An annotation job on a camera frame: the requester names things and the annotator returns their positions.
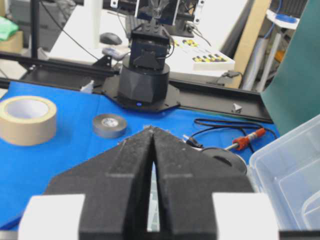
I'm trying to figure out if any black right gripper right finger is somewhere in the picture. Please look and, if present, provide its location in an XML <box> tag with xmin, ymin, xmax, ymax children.
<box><xmin>153</xmin><ymin>127</ymin><xmax>254</xmax><ymax>240</ymax></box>

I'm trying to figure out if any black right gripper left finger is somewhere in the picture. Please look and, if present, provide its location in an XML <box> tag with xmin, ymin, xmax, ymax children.
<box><xmin>44</xmin><ymin>127</ymin><xmax>153</xmax><ymax>240</ymax></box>

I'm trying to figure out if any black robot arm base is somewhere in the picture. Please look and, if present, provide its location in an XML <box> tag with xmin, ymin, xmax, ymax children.
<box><xmin>102</xmin><ymin>23</ymin><xmax>181</xmax><ymax>113</ymax></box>

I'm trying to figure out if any clear plastic toolbox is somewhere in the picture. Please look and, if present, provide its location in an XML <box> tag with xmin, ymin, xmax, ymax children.
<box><xmin>249</xmin><ymin>116</ymin><xmax>320</xmax><ymax>231</ymax></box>

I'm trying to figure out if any black round disc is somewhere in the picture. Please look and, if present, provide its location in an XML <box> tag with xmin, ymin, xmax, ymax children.
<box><xmin>200</xmin><ymin>147</ymin><xmax>248</xmax><ymax>175</ymax></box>

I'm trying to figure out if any grey electrical tape roll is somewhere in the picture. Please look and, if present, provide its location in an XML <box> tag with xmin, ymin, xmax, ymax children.
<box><xmin>92</xmin><ymin>113</ymin><xmax>128</xmax><ymax>139</ymax></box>

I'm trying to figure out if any blue table mat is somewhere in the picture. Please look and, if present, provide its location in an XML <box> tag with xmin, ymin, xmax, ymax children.
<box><xmin>0</xmin><ymin>80</ymin><xmax>281</xmax><ymax>231</ymax></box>

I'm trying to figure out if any beige masking tape roll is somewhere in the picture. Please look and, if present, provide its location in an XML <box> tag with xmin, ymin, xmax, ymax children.
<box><xmin>0</xmin><ymin>95</ymin><xmax>58</xmax><ymax>146</ymax></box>

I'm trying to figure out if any white box with yellow stickers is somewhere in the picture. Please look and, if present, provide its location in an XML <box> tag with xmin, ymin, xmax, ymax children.
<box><xmin>192</xmin><ymin>53</ymin><xmax>235</xmax><ymax>72</ymax></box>

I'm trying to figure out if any dark green board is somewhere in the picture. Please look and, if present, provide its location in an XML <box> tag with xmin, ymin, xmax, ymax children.
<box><xmin>261</xmin><ymin>0</ymin><xmax>320</xmax><ymax>136</ymax></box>

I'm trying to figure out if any black computer mouse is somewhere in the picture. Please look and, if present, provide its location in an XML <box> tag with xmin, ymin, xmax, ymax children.
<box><xmin>99</xmin><ymin>32</ymin><xmax>122</xmax><ymax>46</ymax></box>

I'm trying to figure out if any green cloth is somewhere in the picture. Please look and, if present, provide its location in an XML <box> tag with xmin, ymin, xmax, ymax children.
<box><xmin>0</xmin><ymin>16</ymin><xmax>19</xmax><ymax>41</ymax></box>

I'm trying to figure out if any black power cable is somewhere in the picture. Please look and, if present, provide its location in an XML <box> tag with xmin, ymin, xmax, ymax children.
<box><xmin>183</xmin><ymin>118</ymin><xmax>278</xmax><ymax>154</ymax></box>

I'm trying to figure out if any black aluminium rail frame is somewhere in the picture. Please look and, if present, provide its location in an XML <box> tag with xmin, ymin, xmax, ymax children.
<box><xmin>0</xmin><ymin>52</ymin><xmax>273</xmax><ymax>124</ymax></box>

